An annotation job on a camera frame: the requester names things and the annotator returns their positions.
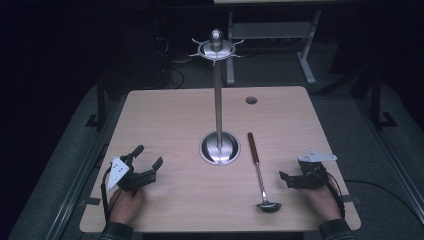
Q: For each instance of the person's right hand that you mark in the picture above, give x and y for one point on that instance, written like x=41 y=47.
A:
x=321 y=201

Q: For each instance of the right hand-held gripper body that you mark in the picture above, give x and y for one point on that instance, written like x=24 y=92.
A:
x=311 y=176

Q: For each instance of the metal utensil rack stand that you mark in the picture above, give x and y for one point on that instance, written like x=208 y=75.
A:
x=218 y=100

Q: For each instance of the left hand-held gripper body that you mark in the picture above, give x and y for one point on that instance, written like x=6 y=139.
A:
x=136 y=180

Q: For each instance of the black metal stand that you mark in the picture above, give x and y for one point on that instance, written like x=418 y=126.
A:
x=376 y=100
x=101 y=103

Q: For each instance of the grey metal desk frame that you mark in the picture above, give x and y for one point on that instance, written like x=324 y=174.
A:
x=271 y=30

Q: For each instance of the person's left hand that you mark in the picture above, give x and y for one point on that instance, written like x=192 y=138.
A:
x=126 y=205

